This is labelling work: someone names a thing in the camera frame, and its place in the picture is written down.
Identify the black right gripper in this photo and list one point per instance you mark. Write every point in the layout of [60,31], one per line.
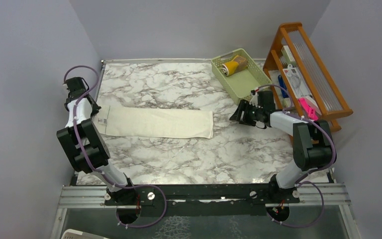
[244,105]

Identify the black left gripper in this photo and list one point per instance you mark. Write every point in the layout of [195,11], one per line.
[95,108]

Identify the cream white towel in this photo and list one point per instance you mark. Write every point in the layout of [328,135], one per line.
[165,123]

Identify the brown yellow bear towel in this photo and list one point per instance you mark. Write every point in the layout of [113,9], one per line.
[237,64]

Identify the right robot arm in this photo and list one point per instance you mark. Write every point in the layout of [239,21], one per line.
[313,148]

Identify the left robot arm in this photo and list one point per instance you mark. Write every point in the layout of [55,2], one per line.
[82,142]

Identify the light green plastic basket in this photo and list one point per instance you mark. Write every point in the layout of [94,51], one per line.
[239,84]

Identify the blue item on rack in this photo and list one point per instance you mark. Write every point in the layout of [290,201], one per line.
[283,86]

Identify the orange wooden rack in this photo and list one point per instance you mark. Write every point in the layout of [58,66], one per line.
[317,77]

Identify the white packaged item on rack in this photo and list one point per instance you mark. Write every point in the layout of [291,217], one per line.
[296,81]

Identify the pink item on rack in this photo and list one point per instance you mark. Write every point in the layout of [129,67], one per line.
[310,107]

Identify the small box on rack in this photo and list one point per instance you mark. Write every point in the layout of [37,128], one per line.
[287,55]

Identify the white bin corner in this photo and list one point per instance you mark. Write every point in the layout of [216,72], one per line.
[75,234]

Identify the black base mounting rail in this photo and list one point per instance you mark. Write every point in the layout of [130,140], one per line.
[196,200]

